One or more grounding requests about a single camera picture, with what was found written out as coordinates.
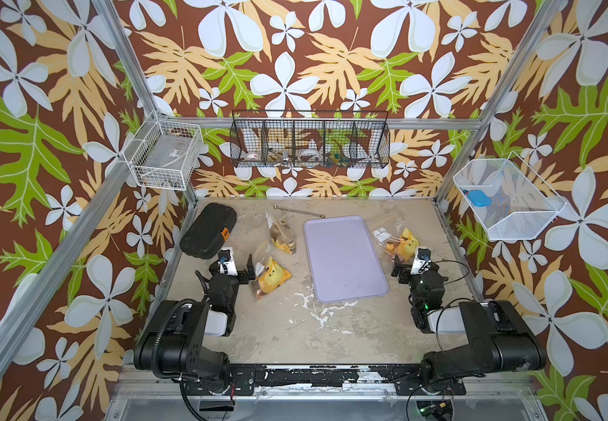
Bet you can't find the ziploc bag with yellow cookies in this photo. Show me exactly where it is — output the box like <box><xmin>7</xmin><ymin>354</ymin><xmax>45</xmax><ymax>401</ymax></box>
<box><xmin>251</xmin><ymin>257</ymin><xmax>292</xmax><ymax>300</ymax></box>

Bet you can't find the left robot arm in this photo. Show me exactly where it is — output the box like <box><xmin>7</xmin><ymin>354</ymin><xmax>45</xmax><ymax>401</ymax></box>
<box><xmin>133</xmin><ymin>249</ymin><xmax>257</xmax><ymax>395</ymax></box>

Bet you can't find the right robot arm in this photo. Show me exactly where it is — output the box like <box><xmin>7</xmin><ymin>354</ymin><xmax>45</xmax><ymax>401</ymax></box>
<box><xmin>391</xmin><ymin>258</ymin><xmax>547</xmax><ymax>393</ymax></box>

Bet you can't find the ziploc bag right with yellow toy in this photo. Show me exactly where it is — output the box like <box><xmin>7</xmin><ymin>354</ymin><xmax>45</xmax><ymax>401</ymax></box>
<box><xmin>371</xmin><ymin>224</ymin><xmax>421</xmax><ymax>262</ymax></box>

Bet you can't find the ziploc bag with brown items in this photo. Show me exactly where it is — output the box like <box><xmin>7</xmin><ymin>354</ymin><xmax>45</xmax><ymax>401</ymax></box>
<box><xmin>265</xmin><ymin>213</ymin><xmax>296</xmax><ymax>255</ymax></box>

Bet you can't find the lavender plastic tray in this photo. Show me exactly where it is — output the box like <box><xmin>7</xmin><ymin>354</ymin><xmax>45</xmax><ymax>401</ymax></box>
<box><xmin>303</xmin><ymin>216</ymin><xmax>389</xmax><ymax>303</ymax></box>

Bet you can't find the black hard case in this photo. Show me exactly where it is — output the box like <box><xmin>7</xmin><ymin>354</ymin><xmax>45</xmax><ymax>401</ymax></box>
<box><xmin>179</xmin><ymin>203</ymin><xmax>237</xmax><ymax>260</ymax></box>

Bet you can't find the metal rod tool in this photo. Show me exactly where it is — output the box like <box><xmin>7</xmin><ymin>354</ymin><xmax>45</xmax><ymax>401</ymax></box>
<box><xmin>273</xmin><ymin>205</ymin><xmax>326</xmax><ymax>219</ymax></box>

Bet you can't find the blue object in basket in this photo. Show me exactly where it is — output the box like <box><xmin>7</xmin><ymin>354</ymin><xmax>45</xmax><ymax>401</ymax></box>
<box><xmin>465</xmin><ymin>189</ymin><xmax>493</xmax><ymax>208</ymax></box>

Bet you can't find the white mesh basket right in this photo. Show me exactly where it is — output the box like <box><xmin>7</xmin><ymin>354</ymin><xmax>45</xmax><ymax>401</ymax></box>
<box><xmin>453</xmin><ymin>153</ymin><xmax>567</xmax><ymax>242</ymax></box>

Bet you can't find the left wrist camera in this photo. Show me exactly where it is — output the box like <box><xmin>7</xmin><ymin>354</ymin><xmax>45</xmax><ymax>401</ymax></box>
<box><xmin>217</xmin><ymin>247</ymin><xmax>238</xmax><ymax>276</ymax></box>

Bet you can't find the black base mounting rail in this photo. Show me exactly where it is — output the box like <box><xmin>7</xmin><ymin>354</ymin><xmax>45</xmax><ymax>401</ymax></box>
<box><xmin>183</xmin><ymin>364</ymin><xmax>467</xmax><ymax>396</ymax></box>

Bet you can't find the black wire basket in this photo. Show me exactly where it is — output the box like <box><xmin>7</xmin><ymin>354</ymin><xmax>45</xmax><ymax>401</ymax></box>
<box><xmin>229</xmin><ymin>110</ymin><xmax>391</xmax><ymax>168</ymax></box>

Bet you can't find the white wire basket left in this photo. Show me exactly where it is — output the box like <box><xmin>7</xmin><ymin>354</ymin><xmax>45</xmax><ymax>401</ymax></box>
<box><xmin>121</xmin><ymin>112</ymin><xmax>205</xmax><ymax>191</ymax></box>

